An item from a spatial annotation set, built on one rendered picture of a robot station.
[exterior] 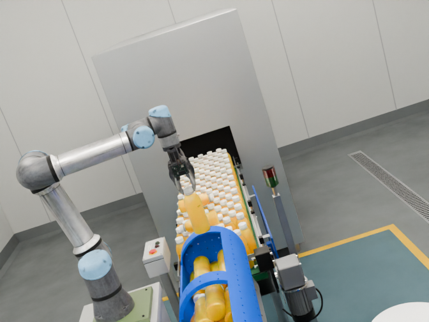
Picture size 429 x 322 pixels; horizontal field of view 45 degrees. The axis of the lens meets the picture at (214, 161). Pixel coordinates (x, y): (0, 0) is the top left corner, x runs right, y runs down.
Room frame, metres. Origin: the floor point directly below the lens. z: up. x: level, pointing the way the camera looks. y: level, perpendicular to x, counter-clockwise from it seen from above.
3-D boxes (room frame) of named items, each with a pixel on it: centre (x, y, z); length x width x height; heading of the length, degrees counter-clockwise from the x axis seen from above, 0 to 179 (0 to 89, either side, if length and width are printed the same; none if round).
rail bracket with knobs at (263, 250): (2.16, -0.07, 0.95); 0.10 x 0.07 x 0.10; 88
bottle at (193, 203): (1.98, 0.14, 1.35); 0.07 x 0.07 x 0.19
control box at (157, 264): (2.35, 0.41, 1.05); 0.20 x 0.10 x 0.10; 178
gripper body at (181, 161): (1.95, 0.14, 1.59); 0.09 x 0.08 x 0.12; 178
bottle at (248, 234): (2.30, -0.03, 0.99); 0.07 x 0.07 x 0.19
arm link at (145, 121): (1.92, 0.24, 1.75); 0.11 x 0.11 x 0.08; 11
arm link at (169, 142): (1.96, 0.14, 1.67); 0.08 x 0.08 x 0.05
